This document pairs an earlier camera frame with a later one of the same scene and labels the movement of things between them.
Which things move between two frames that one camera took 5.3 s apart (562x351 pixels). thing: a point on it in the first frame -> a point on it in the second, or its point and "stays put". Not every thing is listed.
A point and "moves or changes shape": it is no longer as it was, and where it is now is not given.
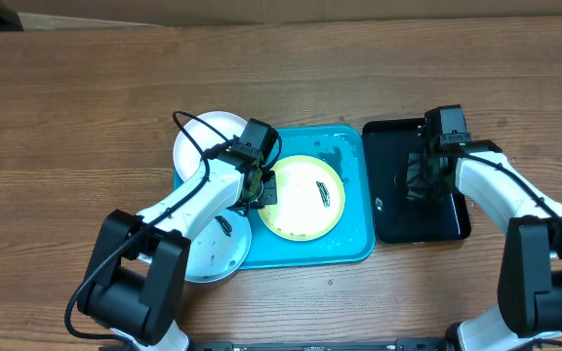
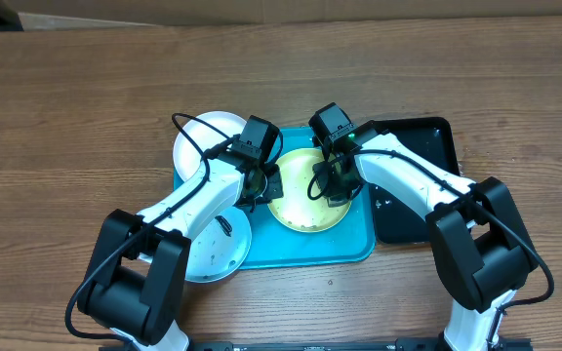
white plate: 186,156 stays put
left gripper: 268,194 stays put
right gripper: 445,189 -> 329,187
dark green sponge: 416,184 moves or changes shape
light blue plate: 220,250 stays put
